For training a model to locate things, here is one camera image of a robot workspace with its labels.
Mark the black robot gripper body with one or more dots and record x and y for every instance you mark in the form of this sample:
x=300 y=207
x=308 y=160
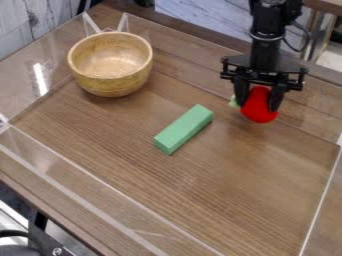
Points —
x=288 y=71

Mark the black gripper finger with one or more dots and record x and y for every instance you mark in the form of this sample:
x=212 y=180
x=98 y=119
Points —
x=241 y=88
x=277 y=96

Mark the red plush fruit green stem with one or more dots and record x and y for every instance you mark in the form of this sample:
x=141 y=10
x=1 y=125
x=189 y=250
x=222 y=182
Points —
x=256 y=109

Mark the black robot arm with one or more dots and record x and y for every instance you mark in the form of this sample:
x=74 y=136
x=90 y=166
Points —
x=273 y=15

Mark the green rectangular block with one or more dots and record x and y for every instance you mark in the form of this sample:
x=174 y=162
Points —
x=172 y=138

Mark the metal table leg background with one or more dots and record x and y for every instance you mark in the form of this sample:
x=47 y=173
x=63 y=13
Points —
x=320 y=27

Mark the wooden bowl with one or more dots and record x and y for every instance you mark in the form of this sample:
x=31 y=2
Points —
x=112 y=63

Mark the clear acrylic tray barrier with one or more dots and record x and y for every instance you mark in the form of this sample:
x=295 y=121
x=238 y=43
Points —
x=248 y=190

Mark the black table frame bracket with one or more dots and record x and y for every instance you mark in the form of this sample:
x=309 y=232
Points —
x=47 y=245

